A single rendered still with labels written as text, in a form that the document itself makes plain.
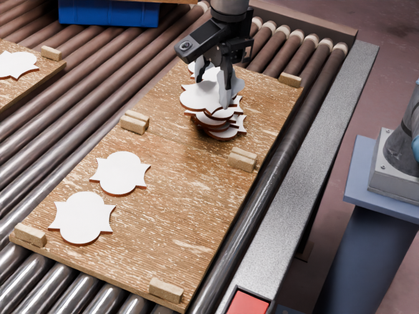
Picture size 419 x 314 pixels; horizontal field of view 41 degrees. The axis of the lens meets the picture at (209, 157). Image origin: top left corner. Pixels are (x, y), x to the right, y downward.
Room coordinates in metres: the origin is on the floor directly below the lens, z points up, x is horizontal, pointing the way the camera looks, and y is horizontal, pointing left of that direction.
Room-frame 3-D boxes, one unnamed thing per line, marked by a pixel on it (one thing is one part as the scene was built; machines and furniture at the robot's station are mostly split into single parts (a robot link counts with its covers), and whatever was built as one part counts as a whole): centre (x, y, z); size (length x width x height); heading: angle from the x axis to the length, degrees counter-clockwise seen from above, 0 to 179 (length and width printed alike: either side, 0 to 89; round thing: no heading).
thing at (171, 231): (0.82, 0.11, 0.93); 0.41 x 0.35 x 0.02; 164
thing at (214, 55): (1.06, 0.00, 1.20); 0.09 x 0.08 x 0.12; 130
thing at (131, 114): (1.07, 0.18, 0.95); 0.06 x 0.02 x 0.03; 74
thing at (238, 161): (0.97, -0.07, 0.95); 0.06 x 0.02 x 0.03; 74
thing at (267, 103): (1.22, 0.00, 0.93); 0.41 x 0.35 x 0.02; 164
